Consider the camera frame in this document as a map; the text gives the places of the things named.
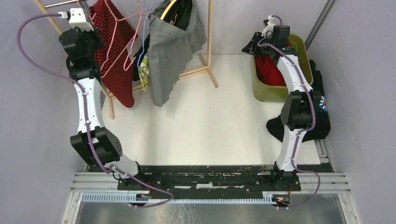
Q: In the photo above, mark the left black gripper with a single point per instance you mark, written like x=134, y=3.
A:
x=95, y=33

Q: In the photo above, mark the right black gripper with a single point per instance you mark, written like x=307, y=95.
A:
x=252, y=47

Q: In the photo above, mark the wooden clothes rack frame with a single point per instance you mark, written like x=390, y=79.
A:
x=204, y=61

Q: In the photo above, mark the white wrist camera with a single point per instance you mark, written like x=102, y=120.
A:
x=77, y=18
x=268, y=25

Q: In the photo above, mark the yellow lemon print garment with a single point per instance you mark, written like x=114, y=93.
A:
x=144, y=73

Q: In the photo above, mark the aluminium corner profile right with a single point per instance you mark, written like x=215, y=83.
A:
x=319, y=22

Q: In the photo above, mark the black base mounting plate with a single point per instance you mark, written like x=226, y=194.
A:
x=208, y=182

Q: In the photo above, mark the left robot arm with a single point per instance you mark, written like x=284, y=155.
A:
x=94, y=143

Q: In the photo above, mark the chrome clothes rail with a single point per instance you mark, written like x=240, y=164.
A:
x=68, y=2

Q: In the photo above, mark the red polka dot skirt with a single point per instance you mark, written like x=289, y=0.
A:
x=115, y=33

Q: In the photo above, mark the plain red skirt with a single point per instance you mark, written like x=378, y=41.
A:
x=267, y=71

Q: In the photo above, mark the grey pleated skirt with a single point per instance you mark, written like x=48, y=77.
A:
x=170, y=45

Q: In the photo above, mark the yellow hanger with metal hook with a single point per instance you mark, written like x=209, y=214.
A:
x=167, y=9

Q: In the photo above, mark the green plastic laundry basket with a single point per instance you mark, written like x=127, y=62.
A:
x=266, y=93

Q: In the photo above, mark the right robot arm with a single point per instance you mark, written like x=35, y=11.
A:
x=298, y=114

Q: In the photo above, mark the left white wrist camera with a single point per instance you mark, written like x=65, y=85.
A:
x=77, y=18

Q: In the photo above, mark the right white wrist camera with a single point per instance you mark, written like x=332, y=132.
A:
x=268, y=25

